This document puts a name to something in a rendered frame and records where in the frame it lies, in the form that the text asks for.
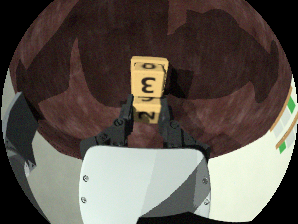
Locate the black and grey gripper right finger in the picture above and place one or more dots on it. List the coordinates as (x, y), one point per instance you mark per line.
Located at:
(174, 136)

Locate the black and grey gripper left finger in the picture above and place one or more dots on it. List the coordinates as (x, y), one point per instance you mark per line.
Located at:
(115, 132)

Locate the yellow number cube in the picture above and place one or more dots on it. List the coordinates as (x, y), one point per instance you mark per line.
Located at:
(146, 109)
(148, 79)

